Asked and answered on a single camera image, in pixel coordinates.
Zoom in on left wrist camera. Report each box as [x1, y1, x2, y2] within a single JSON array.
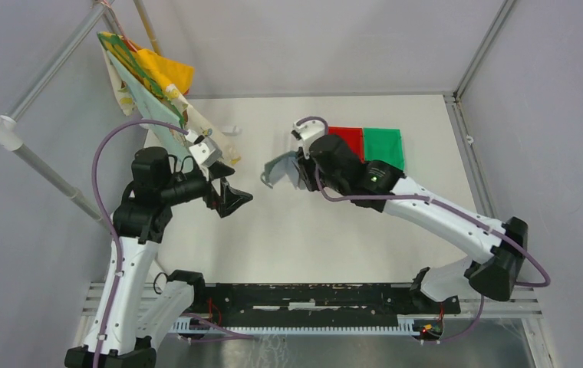
[[185, 130, 222, 175]]

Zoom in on patterned cloth bags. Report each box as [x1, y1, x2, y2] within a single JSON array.
[[97, 31, 242, 166]]

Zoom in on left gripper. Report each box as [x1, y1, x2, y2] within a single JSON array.
[[160, 159, 252, 216]]

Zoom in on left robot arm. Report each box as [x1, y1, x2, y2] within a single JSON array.
[[64, 146, 253, 367]]

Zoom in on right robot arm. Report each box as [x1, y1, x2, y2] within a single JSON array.
[[294, 133, 529, 313]]

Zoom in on red plastic bin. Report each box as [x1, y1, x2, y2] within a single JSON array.
[[328, 126, 364, 162]]

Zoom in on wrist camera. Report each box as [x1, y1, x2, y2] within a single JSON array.
[[185, 130, 222, 175], [291, 116, 328, 158]]

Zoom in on green leather card holder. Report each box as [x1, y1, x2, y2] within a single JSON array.
[[260, 151, 301, 189]]

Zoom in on green plastic bin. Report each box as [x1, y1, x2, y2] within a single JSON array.
[[363, 128, 405, 170]]

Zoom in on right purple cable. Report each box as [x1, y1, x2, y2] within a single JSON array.
[[296, 115, 552, 343]]

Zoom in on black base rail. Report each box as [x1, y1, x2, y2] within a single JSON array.
[[188, 283, 461, 328]]

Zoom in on white pipe pole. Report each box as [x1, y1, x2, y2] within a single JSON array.
[[0, 115, 107, 228]]

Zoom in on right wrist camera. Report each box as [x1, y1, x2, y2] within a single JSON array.
[[291, 116, 328, 158]]

